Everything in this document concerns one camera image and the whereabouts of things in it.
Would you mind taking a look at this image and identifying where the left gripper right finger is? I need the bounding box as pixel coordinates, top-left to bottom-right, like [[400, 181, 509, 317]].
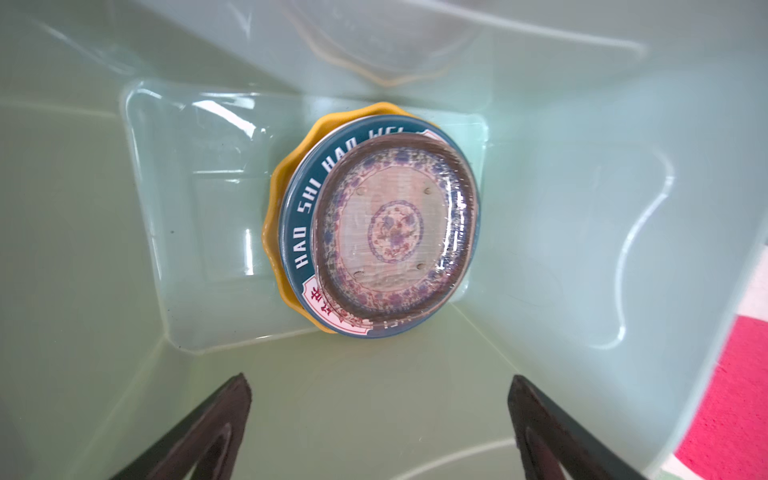
[[507, 375, 643, 479]]

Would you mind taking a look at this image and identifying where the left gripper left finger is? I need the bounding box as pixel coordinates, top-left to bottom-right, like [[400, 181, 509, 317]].
[[113, 373, 252, 479]]

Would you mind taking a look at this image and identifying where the yellow polka dot plate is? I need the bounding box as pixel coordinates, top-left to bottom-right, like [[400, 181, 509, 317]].
[[261, 102, 416, 334]]

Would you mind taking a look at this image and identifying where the blue floral ceramic plate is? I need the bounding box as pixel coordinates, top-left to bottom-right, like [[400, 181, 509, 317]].
[[310, 133, 480, 319]]

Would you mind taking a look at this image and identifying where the brown tinted glass plate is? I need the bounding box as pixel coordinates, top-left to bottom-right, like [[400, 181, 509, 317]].
[[314, 137, 478, 316]]

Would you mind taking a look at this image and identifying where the mint green plastic bin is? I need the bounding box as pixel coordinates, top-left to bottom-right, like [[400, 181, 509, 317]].
[[1, 1, 767, 479]]

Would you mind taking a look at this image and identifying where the green rim plate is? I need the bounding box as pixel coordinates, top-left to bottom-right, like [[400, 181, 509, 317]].
[[278, 115, 480, 338]]

